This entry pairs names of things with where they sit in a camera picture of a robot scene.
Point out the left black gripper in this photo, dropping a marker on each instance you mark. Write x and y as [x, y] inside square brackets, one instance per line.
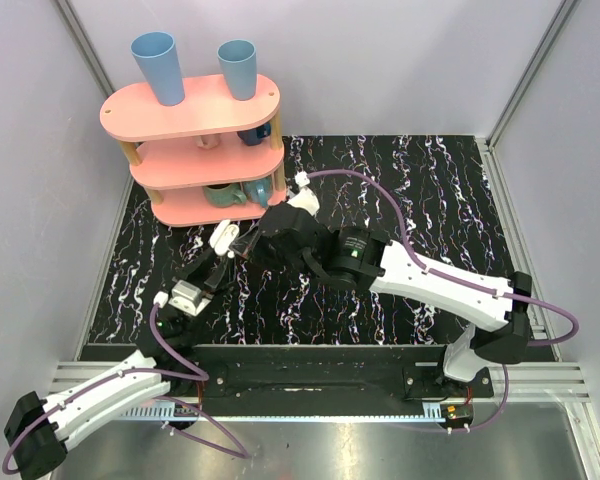
[200, 275]

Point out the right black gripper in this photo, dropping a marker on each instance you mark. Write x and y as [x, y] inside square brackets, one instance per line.
[255, 240]

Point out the white earbud charging case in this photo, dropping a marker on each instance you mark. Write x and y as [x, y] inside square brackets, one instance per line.
[223, 236]

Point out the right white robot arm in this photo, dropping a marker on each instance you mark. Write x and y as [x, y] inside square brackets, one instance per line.
[359, 259]

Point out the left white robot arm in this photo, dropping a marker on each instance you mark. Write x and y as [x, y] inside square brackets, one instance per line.
[40, 432]

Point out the green ceramic mug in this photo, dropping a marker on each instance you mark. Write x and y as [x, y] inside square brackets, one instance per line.
[225, 195]

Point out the teal ceramic mug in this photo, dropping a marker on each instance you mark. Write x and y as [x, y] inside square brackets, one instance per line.
[259, 191]

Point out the pink three-tier shelf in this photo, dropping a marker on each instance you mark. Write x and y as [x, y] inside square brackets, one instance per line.
[159, 143]

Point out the dark blue mug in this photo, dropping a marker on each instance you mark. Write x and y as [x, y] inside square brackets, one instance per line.
[255, 136]

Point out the pink mug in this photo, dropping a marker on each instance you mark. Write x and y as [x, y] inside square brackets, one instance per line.
[209, 141]

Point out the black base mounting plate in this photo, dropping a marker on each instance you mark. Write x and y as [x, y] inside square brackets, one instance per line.
[327, 381]

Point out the right light blue cup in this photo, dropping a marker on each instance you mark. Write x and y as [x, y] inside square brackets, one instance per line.
[238, 63]

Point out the light blue cup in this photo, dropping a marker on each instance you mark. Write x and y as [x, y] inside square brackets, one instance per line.
[156, 55]
[238, 63]

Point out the black marbled table mat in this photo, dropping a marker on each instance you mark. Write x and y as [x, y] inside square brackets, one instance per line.
[436, 186]

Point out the left light blue cup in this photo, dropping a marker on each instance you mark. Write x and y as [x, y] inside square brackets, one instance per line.
[156, 55]

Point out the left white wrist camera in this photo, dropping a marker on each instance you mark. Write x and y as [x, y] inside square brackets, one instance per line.
[184, 297]

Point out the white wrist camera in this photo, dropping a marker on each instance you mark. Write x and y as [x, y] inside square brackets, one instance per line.
[184, 297]
[305, 199]

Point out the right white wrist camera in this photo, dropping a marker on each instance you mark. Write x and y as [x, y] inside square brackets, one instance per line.
[305, 199]

